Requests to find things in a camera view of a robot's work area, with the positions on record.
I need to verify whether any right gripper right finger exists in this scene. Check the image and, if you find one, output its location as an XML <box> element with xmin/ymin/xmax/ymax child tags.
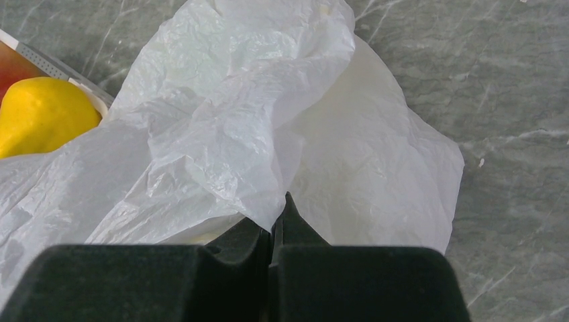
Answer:
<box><xmin>268</xmin><ymin>195</ymin><xmax>470</xmax><ymax>321</ymax></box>

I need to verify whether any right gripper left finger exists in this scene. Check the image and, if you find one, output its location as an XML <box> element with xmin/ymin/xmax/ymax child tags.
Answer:
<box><xmin>1</xmin><ymin>219</ymin><xmax>270</xmax><ymax>321</ymax></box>

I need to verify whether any white plastic bag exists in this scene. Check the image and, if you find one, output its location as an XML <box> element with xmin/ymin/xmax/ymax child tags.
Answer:
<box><xmin>1</xmin><ymin>1</ymin><xmax>464</xmax><ymax>303</ymax></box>

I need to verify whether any yellow mango fake fruit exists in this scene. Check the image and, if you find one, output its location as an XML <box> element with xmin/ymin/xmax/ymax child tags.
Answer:
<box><xmin>1</xmin><ymin>77</ymin><xmax>102</xmax><ymax>158</ymax></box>

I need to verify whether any white plastic basket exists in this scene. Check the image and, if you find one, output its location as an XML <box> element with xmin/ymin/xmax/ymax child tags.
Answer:
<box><xmin>1</xmin><ymin>30</ymin><xmax>114</xmax><ymax>118</ymax></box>

